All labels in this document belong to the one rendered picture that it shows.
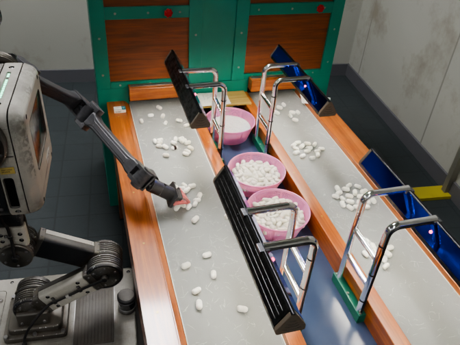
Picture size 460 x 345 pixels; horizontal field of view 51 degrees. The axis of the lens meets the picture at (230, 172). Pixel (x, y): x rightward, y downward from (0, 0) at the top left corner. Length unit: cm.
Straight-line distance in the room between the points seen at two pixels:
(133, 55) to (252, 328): 157
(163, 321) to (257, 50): 167
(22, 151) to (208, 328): 79
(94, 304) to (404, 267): 120
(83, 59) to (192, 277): 315
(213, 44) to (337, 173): 97
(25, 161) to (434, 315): 138
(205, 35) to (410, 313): 168
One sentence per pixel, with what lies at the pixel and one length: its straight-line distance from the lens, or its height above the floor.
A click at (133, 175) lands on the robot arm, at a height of 93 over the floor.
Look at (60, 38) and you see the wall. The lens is 453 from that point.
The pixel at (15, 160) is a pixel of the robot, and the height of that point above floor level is 132.
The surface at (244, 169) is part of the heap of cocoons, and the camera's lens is 224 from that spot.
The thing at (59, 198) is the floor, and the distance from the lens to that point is 329.
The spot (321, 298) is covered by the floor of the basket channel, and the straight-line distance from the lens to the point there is 184.
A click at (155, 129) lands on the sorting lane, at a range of 250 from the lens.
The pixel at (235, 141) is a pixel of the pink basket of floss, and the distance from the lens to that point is 249.
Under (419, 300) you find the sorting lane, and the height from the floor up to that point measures 74.
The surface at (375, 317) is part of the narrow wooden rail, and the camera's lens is 174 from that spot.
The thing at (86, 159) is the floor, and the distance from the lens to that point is 361.
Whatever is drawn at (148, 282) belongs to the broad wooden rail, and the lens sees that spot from 171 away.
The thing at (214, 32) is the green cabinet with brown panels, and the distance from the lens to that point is 265.
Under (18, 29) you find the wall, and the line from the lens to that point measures 455.
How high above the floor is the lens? 207
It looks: 37 degrees down
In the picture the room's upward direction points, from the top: 5 degrees clockwise
